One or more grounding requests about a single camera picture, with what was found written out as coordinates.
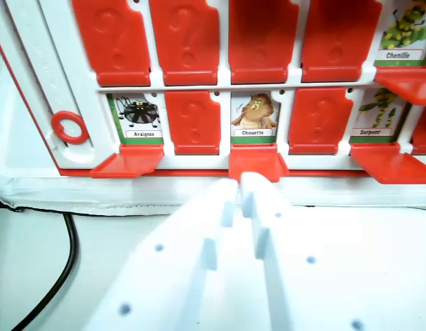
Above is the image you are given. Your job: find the black cable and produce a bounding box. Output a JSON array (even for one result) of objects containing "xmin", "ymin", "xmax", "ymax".
[{"xmin": 12, "ymin": 212, "xmax": 79, "ymax": 331}]

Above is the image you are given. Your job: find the caterpillar picture card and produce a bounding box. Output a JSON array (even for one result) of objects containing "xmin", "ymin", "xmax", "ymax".
[{"xmin": 373, "ymin": 0, "xmax": 426, "ymax": 68}]

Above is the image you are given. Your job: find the red and white game board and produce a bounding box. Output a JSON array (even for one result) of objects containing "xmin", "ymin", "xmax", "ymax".
[{"xmin": 0, "ymin": 0, "xmax": 426, "ymax": 185}]

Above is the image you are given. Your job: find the red flap with question mark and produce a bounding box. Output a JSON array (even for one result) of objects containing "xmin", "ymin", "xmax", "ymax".
[
  {"xmin": 374, "ymin": 66, "xmax": 426, "ymax": 107},
  {"xmin": 71, "ymin": 0, "xmax": 152, "ymax": 88},
  {"xmin": 410, "ymin": 102, "xmax": 426, "ymax": 156},
  {"xmin": 227, "ymin": 0, "xmax": 301, "ymax": 85},
  {"xmin": 300, "ymin": 0, "xmax": 385, "ymax": 83},
  {"xmin": 148, "ymin": 0, "xmax": 221, "ymax": 87},
  {"xmin": 163, "ymin": 90, "xmax": 222, "ymax": 156},
  {"xmin": 228, "ymin": 143, "xmax": 290, "ymax": 184},
  {"xmin": 89, "ymin": 143, "xmax": 165, "ymax": 179},
  {"xmin": 349, "ymin": 141, "xmax": 426, "ymax": 185},
  {"xmin": 287, "ymin": 87, "xmax": 355, "ymax": 155}
]

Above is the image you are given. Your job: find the snake picture card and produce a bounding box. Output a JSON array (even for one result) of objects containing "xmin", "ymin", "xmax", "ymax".
[{"xmin": 348, "ymin": 88, "xmax": 411, "ymax": 144}]

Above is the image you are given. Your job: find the spider picture card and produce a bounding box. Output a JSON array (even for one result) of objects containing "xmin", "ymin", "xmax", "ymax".
[{"xmin": 105, "ymin": 92, "xmax": 165, "ymax": 146}]

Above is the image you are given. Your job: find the owl picture card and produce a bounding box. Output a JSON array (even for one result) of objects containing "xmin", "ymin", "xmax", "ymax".
[{"xmin": 230, "ymin": 91, "xmax": 282, "ymax": 145}]

